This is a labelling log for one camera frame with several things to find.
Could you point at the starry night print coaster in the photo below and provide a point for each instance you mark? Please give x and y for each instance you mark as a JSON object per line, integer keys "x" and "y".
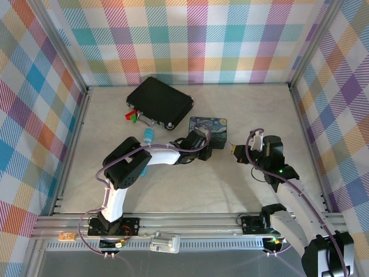
{"x": 216, "y": 127}

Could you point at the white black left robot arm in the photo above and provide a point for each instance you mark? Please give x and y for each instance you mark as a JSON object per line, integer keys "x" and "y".
{"x": 115, "y": 202}

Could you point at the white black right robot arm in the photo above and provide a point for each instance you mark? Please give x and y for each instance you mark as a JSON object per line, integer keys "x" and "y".
{"x": 294, "y": 199}

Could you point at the teal pen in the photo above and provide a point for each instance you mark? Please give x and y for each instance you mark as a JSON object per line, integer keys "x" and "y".
{"x": 148, "y": 135}

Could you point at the black hard case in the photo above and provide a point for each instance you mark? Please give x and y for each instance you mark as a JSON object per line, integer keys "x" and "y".
{"x": 158, "y": 98}

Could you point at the red green toy block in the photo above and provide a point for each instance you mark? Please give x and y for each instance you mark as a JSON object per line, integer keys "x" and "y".
{"x": 131, "y": 116}

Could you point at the small orange circuit board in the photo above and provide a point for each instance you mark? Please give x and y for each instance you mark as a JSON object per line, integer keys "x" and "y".
{"x": 66, "y": 236}

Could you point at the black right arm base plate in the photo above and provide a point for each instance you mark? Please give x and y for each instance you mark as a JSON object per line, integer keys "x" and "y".
{"x": 250, "y": 225}

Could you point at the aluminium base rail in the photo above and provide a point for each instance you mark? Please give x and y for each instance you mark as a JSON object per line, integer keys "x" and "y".
{"x": 187, "y": 223}

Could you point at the white plastic bracket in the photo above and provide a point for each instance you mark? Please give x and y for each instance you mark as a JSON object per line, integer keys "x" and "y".
{"x": 164, "y": 241}

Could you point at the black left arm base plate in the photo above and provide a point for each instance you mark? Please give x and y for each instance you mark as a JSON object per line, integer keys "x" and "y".
{"x": 129, "y": 226}

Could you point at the aluminium frame post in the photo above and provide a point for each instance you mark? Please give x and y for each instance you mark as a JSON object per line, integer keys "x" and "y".
{"x": 314, "y": 43}
{"x": 62, "y": 49}

